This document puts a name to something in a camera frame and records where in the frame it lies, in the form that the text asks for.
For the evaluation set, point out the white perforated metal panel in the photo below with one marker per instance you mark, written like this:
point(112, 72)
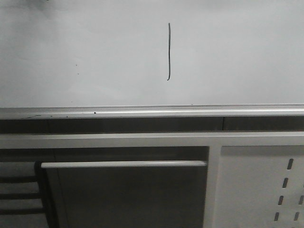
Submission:
point(260, 187)

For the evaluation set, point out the white metal frame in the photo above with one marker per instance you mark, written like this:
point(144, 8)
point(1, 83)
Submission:
point(214, 141)

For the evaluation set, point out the grey panel with white rail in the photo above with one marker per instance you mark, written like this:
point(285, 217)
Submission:
point(130, 194)

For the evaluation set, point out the white whiteboard with aluminium frame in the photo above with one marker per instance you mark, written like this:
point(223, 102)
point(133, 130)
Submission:
point(144, 58)

